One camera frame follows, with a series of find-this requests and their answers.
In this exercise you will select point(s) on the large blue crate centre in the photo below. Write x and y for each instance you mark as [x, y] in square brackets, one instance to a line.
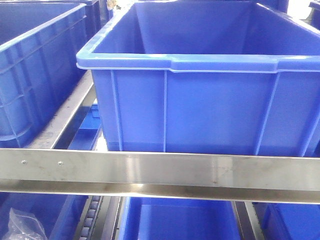
[209, 77]

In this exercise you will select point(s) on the steel shelf front rail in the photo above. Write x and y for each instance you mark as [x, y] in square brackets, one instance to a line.
[270, 179]

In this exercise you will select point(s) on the blue bin below centre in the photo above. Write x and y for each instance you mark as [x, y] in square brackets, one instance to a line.
[177, 219]

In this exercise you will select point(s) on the clear plastic bag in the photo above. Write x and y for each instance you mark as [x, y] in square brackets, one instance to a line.
[24, 226]

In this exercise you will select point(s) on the blue bin below right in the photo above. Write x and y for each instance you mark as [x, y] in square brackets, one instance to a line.
[287, 221]

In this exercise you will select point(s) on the blue bin below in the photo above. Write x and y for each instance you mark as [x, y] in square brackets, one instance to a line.
[177, 219]
[287, 221]
[59, 214]

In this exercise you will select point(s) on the blue bin below left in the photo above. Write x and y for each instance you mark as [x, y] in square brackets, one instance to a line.
[59, 214]

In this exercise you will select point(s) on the blue crate left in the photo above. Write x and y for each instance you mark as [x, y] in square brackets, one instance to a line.
[38, 45]

